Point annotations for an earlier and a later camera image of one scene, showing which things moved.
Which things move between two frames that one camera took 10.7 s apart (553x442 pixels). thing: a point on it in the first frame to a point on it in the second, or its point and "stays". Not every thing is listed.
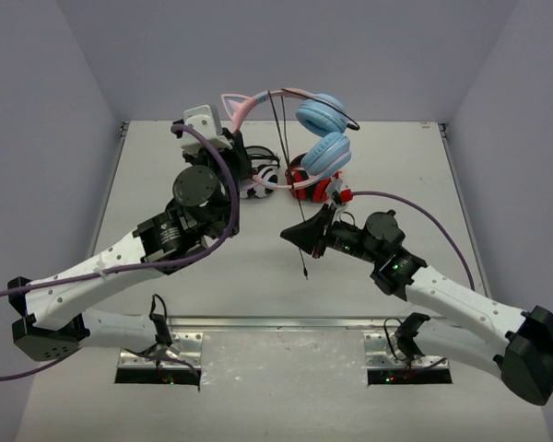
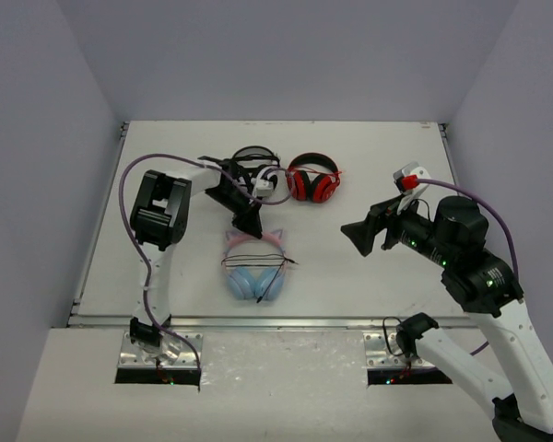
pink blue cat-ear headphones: [321, 117] to [255, 268]
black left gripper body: [239, 157] to [241, 212]
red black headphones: [315, 191] stays
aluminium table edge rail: [264, 322] stays
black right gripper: [309, 236] to [387, 215]
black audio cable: [315, 95] to [259, 261]
